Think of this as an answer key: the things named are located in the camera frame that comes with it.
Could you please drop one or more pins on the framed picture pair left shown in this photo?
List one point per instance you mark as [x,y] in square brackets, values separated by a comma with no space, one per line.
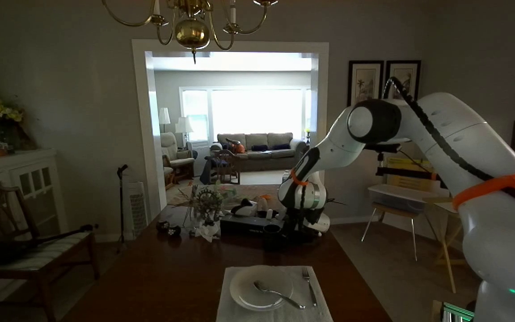
[363,80]

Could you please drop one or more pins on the grey sofa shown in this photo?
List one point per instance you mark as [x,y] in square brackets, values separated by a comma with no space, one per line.
[261,150]

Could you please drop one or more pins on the framed picture pair right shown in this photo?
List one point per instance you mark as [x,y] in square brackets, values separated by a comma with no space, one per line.
[406,71]

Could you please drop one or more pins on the white cabinet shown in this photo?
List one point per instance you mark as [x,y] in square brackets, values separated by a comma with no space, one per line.
[34,173]

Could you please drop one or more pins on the yellow flower bouquet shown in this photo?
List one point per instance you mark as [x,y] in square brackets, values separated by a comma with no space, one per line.
[10,123]

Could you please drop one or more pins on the white plate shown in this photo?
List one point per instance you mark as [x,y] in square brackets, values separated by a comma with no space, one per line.
[246,295]

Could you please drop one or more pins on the black microphone stand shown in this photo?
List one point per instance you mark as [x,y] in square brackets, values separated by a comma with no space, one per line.
[121,207]

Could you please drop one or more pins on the silver knife on napkin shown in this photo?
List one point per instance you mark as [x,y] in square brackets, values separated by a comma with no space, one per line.
[309,286]

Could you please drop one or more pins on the brass chandelier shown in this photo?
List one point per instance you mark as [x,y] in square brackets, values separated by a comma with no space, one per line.
[191,21]

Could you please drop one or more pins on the framed picture pair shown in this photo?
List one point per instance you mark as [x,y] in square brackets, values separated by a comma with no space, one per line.
[406,71]
[363,80]

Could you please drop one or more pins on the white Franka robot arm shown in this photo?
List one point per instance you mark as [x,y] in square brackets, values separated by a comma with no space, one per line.
[474,162]

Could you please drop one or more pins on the white VR headset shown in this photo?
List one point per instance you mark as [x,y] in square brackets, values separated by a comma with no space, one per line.
[316,220]

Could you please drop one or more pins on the silver fork on plate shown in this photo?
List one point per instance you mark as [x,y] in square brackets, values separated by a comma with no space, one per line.
[279,293]

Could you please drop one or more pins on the wooden chair with cushion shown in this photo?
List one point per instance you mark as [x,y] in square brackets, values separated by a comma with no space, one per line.
[41,259]

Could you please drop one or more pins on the black keyboard case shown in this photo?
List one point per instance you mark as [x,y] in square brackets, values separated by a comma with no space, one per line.
[250,225]

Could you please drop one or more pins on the white side table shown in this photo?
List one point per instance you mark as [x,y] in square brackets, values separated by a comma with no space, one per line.
[409,203]

